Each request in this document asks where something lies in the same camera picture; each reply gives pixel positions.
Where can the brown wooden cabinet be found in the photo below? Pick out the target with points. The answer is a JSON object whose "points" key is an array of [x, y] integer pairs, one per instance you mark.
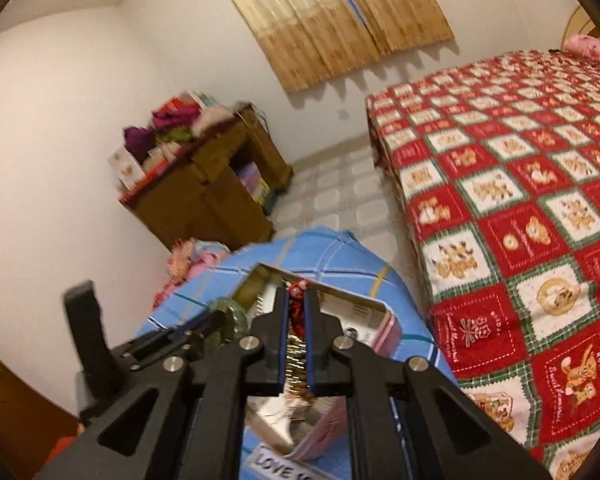
{"points": [[200, 200]]}

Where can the green jade bangle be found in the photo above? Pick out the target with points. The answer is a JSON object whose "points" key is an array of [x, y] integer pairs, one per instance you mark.
{"points": [[236, 317]]}

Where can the red checkered blanket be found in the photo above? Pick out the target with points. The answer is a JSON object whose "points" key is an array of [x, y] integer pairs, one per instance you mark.
{"points": [[505, 200]]}

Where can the olive green cloth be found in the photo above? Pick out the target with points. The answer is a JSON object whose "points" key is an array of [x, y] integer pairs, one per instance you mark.
{"points": [[175, 136]]}

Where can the white printed box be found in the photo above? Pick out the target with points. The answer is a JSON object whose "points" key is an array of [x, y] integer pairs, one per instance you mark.
{"points": [[125, 167]]}

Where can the cream headboard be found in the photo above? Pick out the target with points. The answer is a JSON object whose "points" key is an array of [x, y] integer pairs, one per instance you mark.
{"points": [[577, 22]]}

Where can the brown wooden door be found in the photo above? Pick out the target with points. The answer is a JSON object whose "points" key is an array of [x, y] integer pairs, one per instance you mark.
{"points": [[10, 410]]}

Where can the orange red box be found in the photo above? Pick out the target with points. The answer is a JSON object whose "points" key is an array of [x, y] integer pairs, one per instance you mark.
{"points": [[177, 105]]}

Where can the blue plaid tablecloth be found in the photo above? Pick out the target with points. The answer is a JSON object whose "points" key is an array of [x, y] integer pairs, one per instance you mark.
{"points": [[340, 260]]}

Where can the magenta cloth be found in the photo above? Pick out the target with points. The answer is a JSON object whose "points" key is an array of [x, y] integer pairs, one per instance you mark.
{"points": [[172, 120]]}

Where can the red tassel charm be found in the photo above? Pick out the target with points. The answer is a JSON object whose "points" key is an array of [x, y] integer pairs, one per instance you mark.
{"points": [[297, 305]]}

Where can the pink tin box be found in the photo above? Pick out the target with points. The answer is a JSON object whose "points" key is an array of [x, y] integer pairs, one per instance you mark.
{"points": [[387, 332]]}

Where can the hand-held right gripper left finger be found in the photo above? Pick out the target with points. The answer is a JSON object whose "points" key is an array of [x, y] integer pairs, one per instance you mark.
{"points": [[280, 340]]}

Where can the pink floral pillow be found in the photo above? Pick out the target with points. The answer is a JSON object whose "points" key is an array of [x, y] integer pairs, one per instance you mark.
{"points": [[590, 50]]}

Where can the small cream box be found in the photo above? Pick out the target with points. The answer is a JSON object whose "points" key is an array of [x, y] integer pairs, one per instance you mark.
{"points": [[159, 157]]}

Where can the beige patterned curtain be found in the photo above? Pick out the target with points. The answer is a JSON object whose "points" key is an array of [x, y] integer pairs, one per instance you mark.
{"points": [[330, 15]]}

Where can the red flat box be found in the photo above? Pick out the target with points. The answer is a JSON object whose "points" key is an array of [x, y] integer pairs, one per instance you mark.
{"points": [[145, 185]]}

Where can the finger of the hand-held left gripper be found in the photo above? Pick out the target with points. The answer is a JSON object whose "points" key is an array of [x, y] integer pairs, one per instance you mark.
{"points": [[90, 330], [180, 337]]}

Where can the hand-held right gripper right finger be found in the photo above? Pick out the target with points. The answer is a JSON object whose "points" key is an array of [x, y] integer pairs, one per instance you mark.
{"points": [[310, 340]]}

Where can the pink cloth pile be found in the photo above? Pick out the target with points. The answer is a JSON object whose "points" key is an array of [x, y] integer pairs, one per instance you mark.
{"points": [[190, 260]]}

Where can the purple cloth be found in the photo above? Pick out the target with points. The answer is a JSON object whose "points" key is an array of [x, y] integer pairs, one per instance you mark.
{"points": [[139, 142]]}

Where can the printed papers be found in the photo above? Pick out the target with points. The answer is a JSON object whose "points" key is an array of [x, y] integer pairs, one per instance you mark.
{"points": [[350, 310]]}

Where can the beige cloth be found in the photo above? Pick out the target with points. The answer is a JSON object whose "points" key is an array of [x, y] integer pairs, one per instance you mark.
{"points": [[212, 117]]}

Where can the lilac box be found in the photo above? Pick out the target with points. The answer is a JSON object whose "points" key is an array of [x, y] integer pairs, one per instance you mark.
{"points": [[252, 180]]}

